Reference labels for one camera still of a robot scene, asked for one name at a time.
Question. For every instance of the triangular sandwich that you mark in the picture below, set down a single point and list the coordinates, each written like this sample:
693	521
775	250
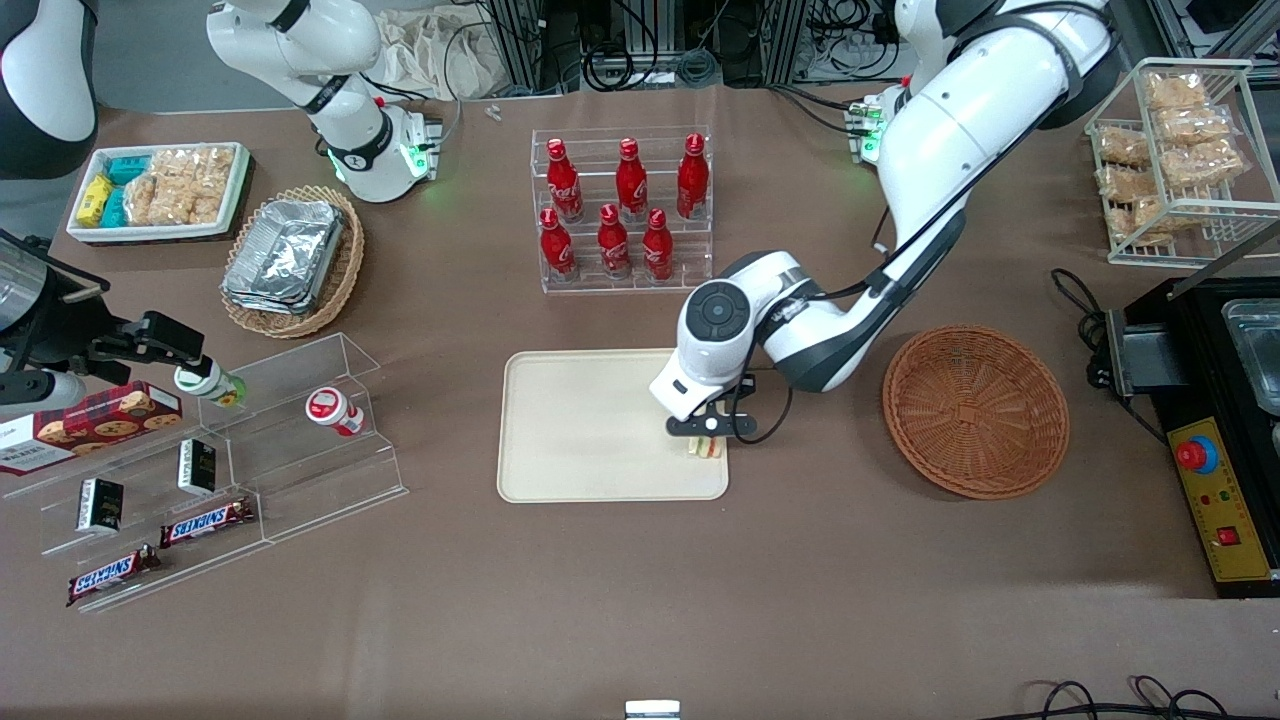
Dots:
706	450

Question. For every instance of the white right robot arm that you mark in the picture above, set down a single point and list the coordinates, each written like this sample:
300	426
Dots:
330	40

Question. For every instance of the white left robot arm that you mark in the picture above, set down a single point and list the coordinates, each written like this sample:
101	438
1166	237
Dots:
960	130

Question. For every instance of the aluminium foil tray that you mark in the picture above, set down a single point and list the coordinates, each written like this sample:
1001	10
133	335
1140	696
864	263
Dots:
265	306
285	250

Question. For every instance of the beige plastic tray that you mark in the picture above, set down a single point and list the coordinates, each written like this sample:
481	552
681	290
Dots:
590	430

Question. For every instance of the white rectangular snack tray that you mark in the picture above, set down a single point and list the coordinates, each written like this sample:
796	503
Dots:
160	233

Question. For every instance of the light oval wicker basket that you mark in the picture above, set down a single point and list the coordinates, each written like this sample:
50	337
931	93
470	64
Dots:
345	275

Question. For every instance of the brown round wicker basket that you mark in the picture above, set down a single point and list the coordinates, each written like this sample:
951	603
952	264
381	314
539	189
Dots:
975	415

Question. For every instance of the white green drink bottle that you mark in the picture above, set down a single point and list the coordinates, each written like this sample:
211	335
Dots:
205	383

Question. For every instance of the red tartan cookie box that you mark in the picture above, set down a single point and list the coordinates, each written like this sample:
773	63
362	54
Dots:
100	420

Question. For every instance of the small black box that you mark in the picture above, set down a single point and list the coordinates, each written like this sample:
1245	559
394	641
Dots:
100	505
197	467

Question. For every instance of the teal snack packet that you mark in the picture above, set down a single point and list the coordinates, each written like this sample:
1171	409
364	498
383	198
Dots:
128	169
115	208

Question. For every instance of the clear rice cracker pack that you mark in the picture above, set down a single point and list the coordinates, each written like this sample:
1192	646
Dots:
157	200
195	163
207	198

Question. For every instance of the yellow snack packet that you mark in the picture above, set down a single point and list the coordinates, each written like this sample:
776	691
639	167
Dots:
94	200

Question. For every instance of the red capped yoghurt bottle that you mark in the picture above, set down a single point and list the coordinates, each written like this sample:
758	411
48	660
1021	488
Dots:
330	408

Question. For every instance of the Snickers chocolate bar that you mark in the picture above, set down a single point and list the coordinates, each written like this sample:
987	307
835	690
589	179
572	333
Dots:
110	575
205	523

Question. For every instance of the clear acrylic bottle rack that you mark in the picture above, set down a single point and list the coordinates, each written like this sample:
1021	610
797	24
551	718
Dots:
600	285

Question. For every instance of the clear acrylic step shelf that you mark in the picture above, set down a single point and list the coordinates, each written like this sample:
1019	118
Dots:
330	480
230	575

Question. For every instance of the red cola bottle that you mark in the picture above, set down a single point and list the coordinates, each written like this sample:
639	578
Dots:
692	182
564	185
613	245
657	248
556	248
631	185

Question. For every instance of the white crumpled cloth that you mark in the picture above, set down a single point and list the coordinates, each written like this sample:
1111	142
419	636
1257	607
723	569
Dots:
420	55

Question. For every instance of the bagged fried snack pack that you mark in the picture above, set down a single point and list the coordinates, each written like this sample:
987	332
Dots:
1160	218
1122	183
1123	147
1200	163
1192	125
1175	90

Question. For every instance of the red emergency stop button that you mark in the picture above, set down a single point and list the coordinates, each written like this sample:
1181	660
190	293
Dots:
1196	455

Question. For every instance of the black countertop appliance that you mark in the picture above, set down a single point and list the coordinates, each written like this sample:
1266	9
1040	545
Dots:
1200	330

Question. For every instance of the yellow black control box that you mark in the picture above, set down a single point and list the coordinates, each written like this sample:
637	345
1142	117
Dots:
1235	500

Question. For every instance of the steel appliance pan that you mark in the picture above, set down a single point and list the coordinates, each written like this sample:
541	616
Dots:
1255	345

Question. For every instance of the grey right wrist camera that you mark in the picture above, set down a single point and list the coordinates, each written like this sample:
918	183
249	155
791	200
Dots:
45	392

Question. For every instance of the aluminium profile frame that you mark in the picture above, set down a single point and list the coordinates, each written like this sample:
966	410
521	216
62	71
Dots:
520	45

